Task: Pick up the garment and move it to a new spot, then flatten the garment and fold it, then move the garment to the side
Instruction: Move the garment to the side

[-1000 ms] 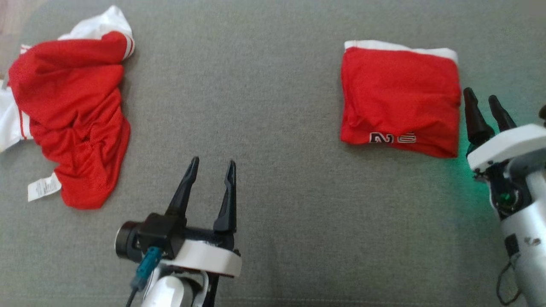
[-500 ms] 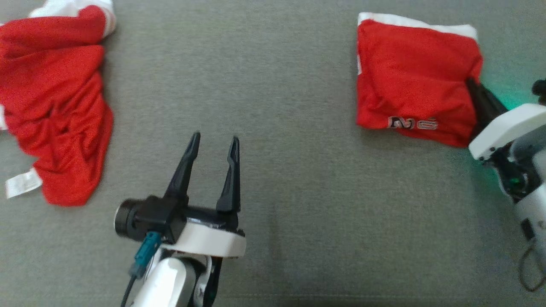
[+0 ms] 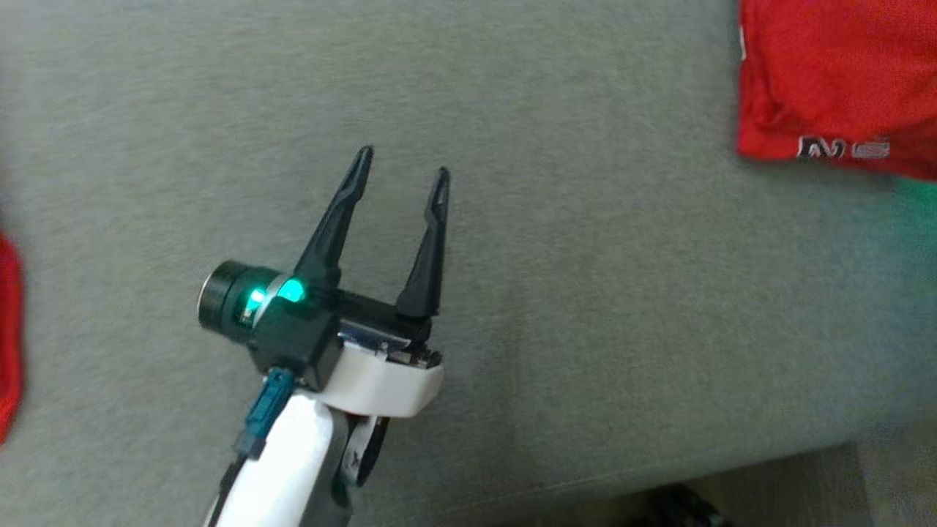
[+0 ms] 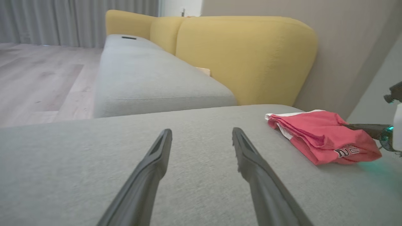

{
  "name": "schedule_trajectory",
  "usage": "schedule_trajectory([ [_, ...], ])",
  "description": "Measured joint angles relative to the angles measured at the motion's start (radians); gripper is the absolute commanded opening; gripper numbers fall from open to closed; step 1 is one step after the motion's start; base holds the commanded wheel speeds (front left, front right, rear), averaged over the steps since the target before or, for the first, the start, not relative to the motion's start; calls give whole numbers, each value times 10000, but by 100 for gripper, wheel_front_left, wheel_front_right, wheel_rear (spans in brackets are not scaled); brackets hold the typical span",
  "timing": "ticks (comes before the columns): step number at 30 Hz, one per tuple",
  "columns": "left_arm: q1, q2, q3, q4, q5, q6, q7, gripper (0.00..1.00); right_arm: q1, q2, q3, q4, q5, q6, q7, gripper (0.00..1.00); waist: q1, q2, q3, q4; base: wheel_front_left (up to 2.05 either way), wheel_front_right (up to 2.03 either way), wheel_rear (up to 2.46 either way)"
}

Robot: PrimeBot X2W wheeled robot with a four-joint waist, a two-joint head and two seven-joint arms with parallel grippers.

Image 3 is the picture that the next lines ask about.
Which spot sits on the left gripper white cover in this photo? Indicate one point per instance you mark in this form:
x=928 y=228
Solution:
x=381 y=377

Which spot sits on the red white basketball jersey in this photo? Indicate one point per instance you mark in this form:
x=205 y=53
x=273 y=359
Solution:
x=9 y=337

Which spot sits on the red basketball shorts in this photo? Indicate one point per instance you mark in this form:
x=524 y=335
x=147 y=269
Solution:
x=834 y=73

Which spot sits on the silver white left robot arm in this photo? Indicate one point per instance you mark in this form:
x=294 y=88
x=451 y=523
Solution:
x=285 y=468

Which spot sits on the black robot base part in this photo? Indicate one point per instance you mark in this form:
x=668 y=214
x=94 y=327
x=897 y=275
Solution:
x=684 y=509

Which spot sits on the grey fabric sofa seat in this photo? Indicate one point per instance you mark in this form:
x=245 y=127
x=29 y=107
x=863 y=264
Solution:
x=585 y=293

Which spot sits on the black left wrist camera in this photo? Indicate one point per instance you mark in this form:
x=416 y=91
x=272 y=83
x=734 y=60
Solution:
x=296 y=340

